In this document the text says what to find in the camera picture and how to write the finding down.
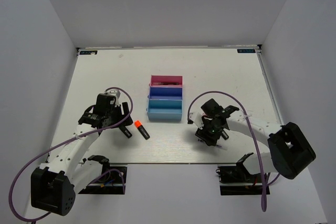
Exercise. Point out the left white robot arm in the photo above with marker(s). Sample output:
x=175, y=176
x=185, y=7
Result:
x=54, y=185

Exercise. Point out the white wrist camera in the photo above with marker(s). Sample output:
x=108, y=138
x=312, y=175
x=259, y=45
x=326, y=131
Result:
x=114, y=92
x=197, y=119

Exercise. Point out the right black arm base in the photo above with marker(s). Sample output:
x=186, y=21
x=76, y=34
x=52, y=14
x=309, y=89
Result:
x=235, y=180

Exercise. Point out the light blue container bin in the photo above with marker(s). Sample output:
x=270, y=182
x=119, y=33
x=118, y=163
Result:
x=165, y=110

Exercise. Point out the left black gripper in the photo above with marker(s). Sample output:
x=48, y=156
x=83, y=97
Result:
x=118, y=108

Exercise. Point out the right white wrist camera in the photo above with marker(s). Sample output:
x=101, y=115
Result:
x=197, y=119

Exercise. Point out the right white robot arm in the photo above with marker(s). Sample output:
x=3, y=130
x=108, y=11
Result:
x=289, y=150

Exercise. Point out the green cap black highlighter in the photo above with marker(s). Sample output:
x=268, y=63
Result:
x=127, y=133

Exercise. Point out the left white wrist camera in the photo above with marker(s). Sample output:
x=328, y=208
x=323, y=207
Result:
x=114, y=92

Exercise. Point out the orange cap black highlighter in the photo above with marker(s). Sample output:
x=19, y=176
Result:
x=141, y=129

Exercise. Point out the pink container bin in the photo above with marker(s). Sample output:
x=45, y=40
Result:
x=159, y=78

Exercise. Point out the blue corner label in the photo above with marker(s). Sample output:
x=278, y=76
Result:
x=246, y=51
x=88, y=52

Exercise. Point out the yellow cap black highlighter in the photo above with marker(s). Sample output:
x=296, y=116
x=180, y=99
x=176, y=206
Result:
x=224, y=135

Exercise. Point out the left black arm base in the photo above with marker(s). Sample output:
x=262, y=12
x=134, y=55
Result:
x=112, y=181

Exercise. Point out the dark blue container bin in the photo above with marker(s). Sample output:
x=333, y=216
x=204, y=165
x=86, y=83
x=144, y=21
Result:
x=165, y=93

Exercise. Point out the left blue corner label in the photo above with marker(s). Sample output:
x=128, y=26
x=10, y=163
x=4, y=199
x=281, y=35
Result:
x=88, y=52

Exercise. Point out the right blue corner label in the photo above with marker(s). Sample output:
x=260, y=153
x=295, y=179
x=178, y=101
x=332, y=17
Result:
x=246, y=51

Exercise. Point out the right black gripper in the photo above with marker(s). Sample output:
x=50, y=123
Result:
x=203, y=134

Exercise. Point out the green white pen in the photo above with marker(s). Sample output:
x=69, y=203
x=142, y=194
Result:
x=168, y=84

